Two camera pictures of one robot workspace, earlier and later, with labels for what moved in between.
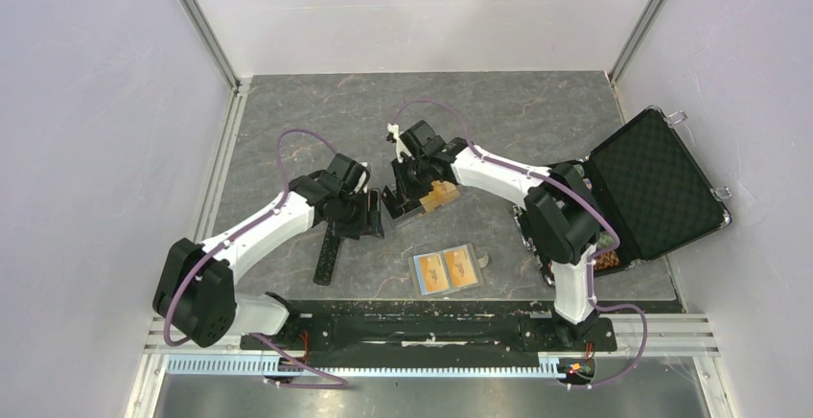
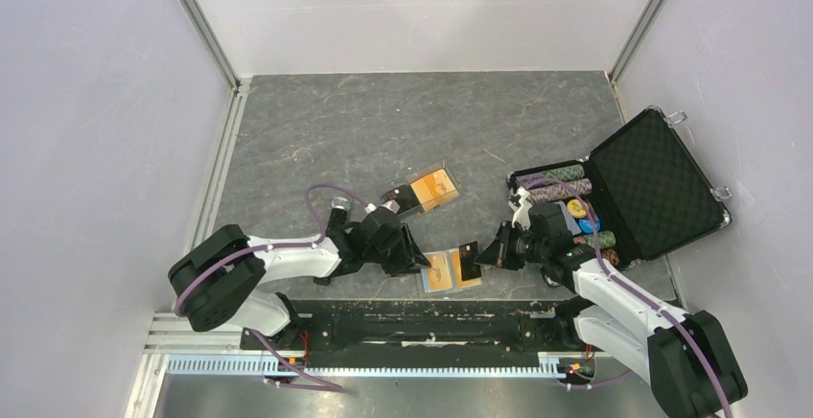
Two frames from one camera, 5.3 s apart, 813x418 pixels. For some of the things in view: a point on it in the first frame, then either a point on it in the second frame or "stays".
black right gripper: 404,186 -> 499,252
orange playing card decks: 407,208 stays
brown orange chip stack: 607,259 stays
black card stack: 400,204 stays
